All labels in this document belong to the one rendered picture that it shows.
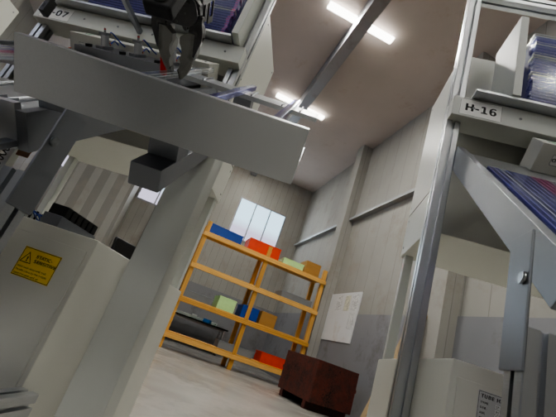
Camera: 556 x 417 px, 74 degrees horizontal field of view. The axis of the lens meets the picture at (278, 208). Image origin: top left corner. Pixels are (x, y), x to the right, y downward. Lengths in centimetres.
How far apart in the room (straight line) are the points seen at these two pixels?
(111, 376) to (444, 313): 457
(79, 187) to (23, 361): 1003
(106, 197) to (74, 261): 982
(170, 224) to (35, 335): 40
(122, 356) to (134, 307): 7
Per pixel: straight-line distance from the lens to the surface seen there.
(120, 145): 143
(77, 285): 89
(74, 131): 68
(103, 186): 1080
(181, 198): 63
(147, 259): 61
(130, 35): 147
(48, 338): 90
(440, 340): 491
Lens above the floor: 52
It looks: 20 degrees up
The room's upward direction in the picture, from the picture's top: 19 degrees clockwise
